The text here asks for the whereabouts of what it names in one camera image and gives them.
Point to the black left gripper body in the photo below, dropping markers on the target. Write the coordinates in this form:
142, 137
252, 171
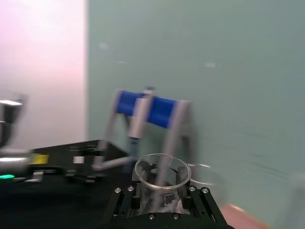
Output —
59, 159

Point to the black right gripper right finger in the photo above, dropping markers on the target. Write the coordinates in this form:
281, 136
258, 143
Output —
202, 202

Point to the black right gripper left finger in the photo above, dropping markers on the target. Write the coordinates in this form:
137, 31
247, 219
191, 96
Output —
124, 202

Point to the clear glass beaker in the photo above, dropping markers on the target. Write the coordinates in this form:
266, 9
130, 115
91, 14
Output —
164, 195

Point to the grey pipette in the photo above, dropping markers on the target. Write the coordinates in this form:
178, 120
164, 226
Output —
139, 117

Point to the grey stand with blue bars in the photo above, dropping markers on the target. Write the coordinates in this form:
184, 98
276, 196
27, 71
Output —
159, 112

